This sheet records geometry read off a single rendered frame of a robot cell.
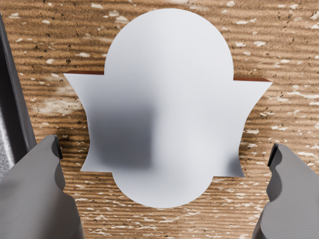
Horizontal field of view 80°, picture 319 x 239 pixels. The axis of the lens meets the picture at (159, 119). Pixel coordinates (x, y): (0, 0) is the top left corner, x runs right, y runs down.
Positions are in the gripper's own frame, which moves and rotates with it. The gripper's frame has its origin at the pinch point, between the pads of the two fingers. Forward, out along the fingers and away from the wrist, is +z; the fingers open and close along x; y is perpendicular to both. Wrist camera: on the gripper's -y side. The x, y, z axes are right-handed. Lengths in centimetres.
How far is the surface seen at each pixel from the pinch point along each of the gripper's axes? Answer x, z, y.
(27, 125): -11.0, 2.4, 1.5
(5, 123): -13.4, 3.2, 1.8
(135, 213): -2.2, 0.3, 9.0
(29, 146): -11.5, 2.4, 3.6
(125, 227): -3.2, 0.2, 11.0
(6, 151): -13.9, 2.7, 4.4
